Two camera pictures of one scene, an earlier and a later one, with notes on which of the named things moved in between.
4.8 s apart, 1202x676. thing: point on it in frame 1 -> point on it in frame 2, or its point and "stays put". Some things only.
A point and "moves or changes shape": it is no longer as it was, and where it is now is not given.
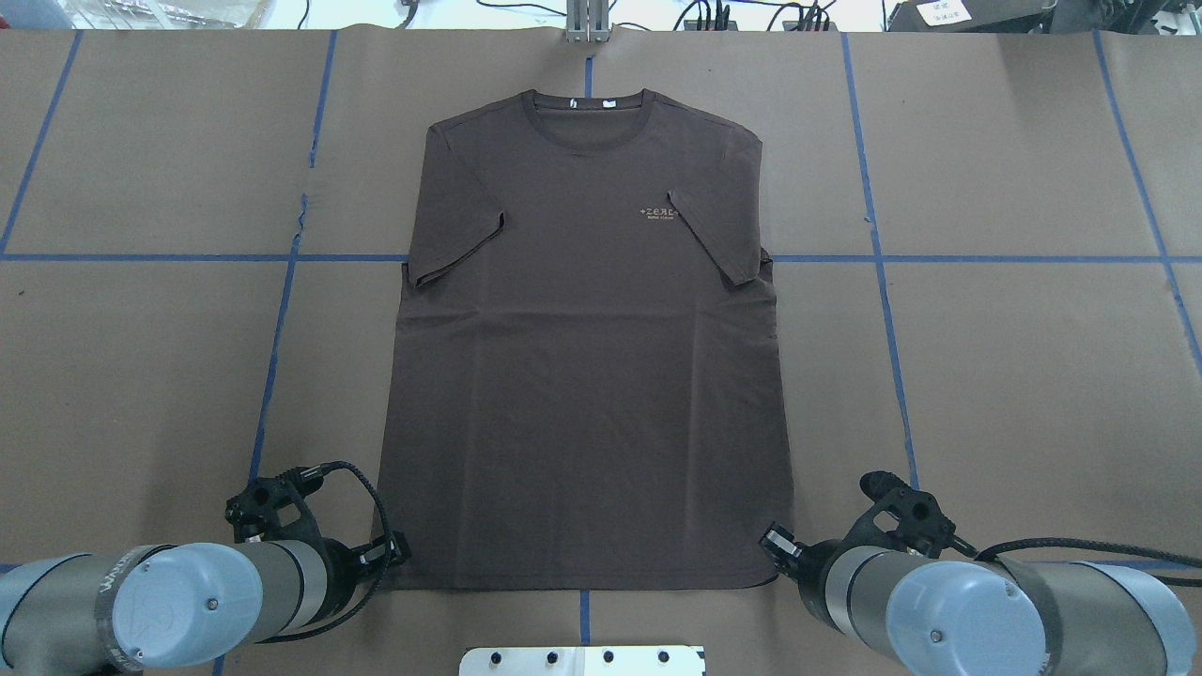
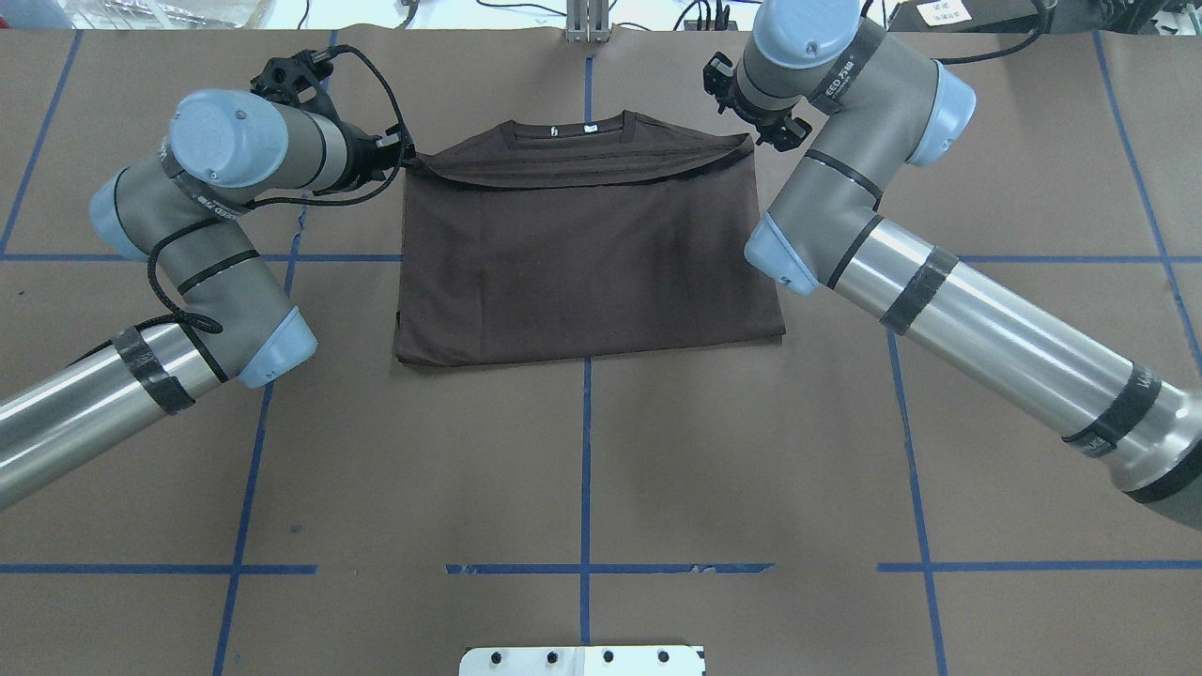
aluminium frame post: x=588 y=21 stays put
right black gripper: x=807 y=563 -> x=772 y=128
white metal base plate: x=583 y=661 stays put
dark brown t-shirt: x=582 y=386 moves or changes shape
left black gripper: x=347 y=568 -> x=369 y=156
